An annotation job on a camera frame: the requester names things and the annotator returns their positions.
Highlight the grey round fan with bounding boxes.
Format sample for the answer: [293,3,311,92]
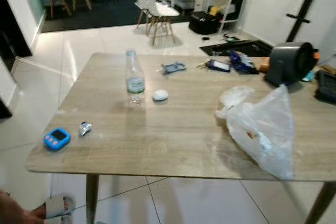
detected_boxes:
[264,41,320,88]

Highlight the crumpled silver foil wrapper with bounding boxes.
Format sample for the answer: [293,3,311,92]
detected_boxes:
[79,122,93,137]

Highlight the grey slipper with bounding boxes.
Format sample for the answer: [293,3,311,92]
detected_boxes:
[43,194,76,219]

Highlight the black box device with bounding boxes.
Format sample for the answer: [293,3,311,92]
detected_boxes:
[314,70,336,104]

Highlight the person's bare leg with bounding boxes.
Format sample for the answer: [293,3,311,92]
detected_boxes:
[0,191,48,224]

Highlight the clear plastic bag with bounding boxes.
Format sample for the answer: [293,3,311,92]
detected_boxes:
[215,84,296,180]

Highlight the white round puck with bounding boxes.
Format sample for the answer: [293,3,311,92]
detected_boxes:
[153,90,169,102]

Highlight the black card device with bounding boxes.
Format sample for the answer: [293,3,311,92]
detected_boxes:
[206,59,232,72]

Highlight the black doormat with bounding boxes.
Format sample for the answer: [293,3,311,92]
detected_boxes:
[199,39,274,58]

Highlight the blue snack packet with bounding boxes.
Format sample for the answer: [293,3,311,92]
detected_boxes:
[229,50,259,74]

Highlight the clear green-label water bottle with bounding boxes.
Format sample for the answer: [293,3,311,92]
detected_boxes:
[125,49,146,105]

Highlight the black pole stand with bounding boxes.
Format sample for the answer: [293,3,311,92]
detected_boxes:
[286,0,329,44]

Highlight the black bag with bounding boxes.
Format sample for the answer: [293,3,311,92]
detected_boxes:
[189,12,221,36]

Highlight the blue-grey plastic clip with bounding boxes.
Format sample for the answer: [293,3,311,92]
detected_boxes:
[161,62,187,76]

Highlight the blue handheld device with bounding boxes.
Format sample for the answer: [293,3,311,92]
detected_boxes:
[44,127,71,152]

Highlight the light wooden table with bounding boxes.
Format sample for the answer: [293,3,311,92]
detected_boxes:
[25,52,336,224]

